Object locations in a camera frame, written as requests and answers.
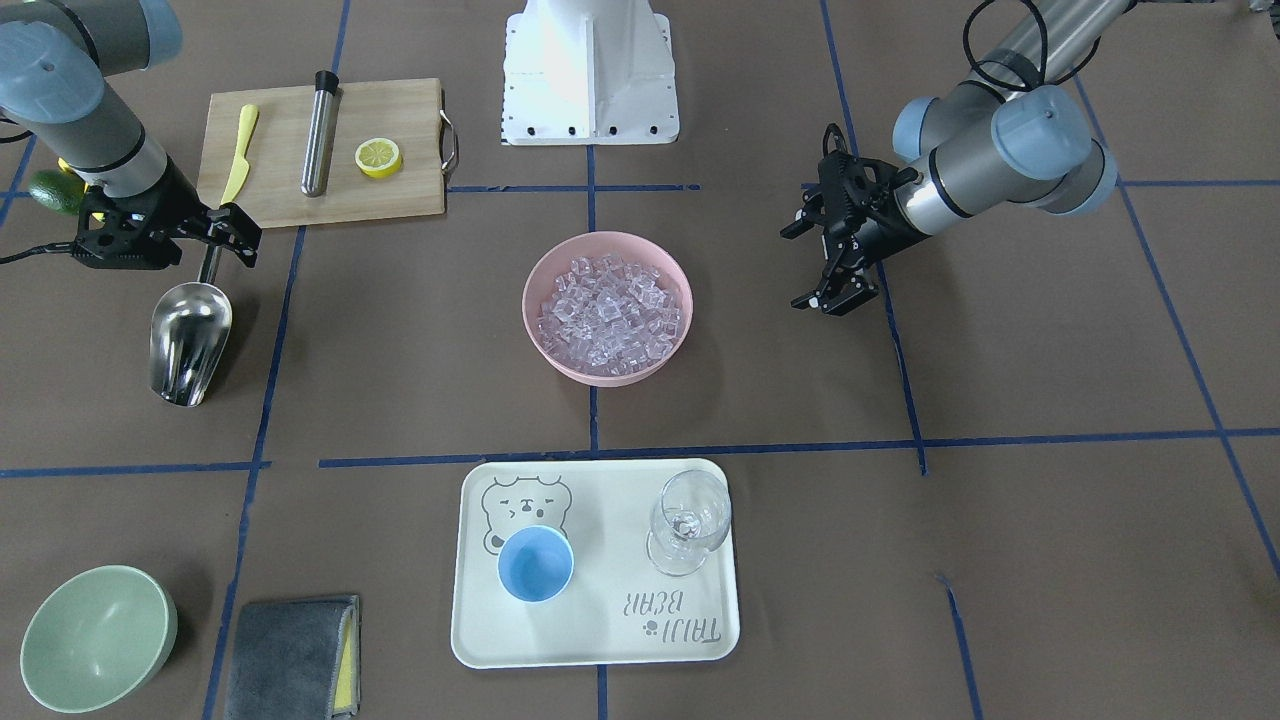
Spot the green bowl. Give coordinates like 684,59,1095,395
20,565,178,714

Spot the steel cylinder tube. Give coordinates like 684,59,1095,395
300,70,340,199

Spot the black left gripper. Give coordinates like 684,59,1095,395
780,124,928,316

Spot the wooden cutting board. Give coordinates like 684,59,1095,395
196,78,445,229

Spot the light blue cup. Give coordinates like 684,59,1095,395
497,525,575,603

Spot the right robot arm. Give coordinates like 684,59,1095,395
1,1,262,270

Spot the lemon half slice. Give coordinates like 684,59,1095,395
355,137,403,179

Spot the pink bowl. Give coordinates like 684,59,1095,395
522,231,692,387

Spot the green lime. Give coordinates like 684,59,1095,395
27,170,87,217

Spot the pile of clear ice cubes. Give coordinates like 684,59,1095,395
532,252,687,378

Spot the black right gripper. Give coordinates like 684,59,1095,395
70,159,262,270

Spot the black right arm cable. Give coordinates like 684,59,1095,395
0,240,79,266

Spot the steel ice scoop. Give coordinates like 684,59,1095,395
147,245,233,407

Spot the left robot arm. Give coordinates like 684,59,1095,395
781,1,1132,316

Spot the yellow plastic knife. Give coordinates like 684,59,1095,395
219,104,260,205

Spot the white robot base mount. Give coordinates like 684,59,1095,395
500,1,681,146

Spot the cream bear tray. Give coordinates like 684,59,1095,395
451,457,741,669

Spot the yellow lemon upper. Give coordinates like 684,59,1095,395
58,158,105,224

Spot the clear wine glass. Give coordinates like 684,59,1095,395
646,469,732,577

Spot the grey folded cloth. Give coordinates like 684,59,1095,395
224,594,361,719

